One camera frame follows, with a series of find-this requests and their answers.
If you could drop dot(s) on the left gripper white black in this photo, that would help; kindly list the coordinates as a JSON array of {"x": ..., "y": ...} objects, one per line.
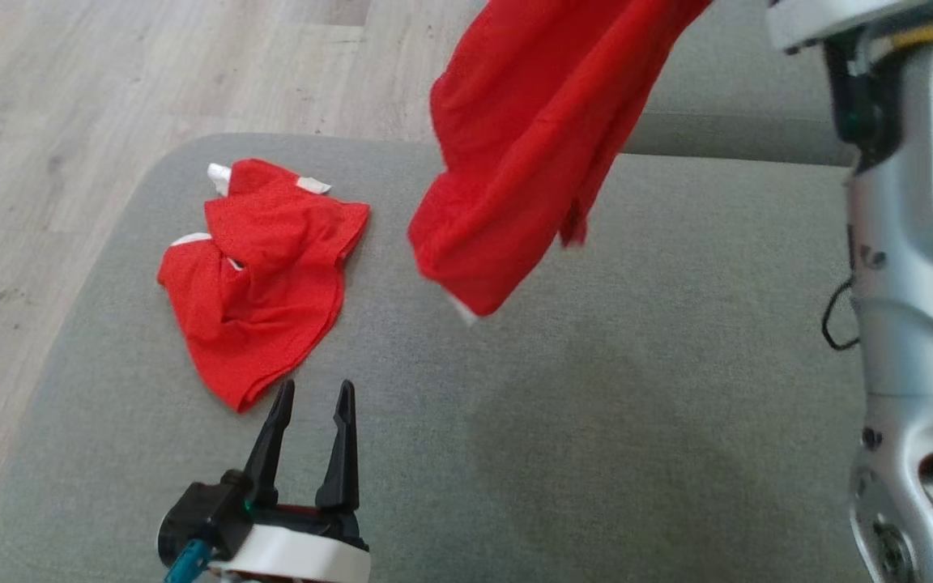
[{"x": 296, "y": 555}]

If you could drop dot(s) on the red garment striped white trim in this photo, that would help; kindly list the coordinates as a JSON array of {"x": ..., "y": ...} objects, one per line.
[{"x": 272, "y": 267}]

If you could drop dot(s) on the red garment plain white band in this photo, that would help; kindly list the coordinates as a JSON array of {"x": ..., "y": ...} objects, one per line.
[{"x": 531, "y": 138}]

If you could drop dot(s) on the grey sofa seat cushion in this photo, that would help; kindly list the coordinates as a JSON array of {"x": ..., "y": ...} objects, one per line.
[{"x": 596, "y": 421}]

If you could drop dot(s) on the grey sofa back cushion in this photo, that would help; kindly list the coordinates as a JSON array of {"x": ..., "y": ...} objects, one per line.
[{"x": 742, "y": 105}]

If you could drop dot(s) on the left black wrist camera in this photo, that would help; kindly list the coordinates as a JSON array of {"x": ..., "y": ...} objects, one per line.
[{"x": 203, "y": 514}]

